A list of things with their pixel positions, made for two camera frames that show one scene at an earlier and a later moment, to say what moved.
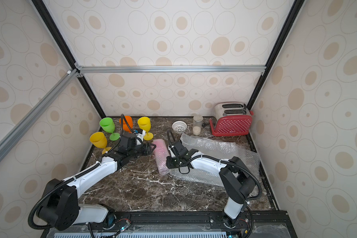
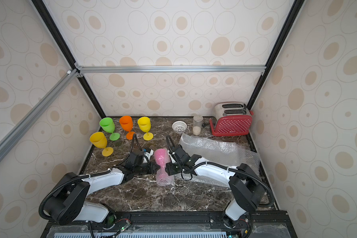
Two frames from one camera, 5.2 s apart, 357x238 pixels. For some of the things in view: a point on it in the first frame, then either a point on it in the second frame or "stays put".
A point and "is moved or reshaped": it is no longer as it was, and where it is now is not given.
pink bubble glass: x=161 y=154 is moved or reshaped
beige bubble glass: x=98 y=140 stays put
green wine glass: x=108 y=124 stays put
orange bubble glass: x=127 y=123 stays put
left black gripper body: x=140 y=150 → x=145 y=168
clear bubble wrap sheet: x=216 y=150 stays put
